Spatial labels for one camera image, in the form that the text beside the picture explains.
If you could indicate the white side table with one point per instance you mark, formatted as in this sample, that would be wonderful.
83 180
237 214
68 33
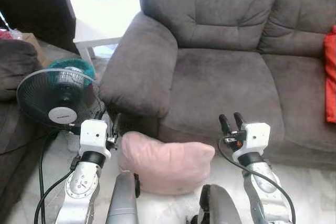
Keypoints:
102 32

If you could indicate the pink pillow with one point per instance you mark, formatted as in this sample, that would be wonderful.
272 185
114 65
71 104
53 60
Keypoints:
163 163

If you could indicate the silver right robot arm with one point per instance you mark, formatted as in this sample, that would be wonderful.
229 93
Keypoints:
262 182

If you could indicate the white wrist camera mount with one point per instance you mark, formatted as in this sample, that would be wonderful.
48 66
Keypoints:
93 135
256 136

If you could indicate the black electric fan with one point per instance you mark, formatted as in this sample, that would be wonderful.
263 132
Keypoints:
37 95

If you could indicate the dark brown fabric armchair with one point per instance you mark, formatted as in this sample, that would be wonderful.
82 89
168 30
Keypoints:
13 66

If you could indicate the brown cardboard box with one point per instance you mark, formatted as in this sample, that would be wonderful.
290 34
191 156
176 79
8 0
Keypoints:
35 48

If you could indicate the dark wooden door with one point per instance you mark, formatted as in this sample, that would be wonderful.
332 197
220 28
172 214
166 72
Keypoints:
31 3

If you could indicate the teal waste basket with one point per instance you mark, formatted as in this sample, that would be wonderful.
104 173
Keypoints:
79 65

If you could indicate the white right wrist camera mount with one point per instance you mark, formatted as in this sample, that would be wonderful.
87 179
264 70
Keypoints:
256 136

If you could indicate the grey-brown fabric sofa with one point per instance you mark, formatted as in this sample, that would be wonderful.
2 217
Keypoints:
226 77

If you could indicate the red packets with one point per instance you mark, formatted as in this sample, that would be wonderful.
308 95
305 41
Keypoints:
6 34

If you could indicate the grey left robot leg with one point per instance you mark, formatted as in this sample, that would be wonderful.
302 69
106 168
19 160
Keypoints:
123 198

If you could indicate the red pillow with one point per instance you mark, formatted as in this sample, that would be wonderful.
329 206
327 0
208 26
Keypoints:
331 77

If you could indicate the grey robot leg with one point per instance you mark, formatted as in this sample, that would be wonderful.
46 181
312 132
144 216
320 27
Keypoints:
123 198
220 208

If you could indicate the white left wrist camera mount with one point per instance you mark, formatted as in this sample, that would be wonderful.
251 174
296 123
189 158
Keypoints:
93 135

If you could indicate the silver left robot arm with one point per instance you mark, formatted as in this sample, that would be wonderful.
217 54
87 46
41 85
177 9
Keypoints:
81 187

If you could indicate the grey right robot leg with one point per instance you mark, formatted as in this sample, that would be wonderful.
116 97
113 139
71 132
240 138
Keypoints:
220 208

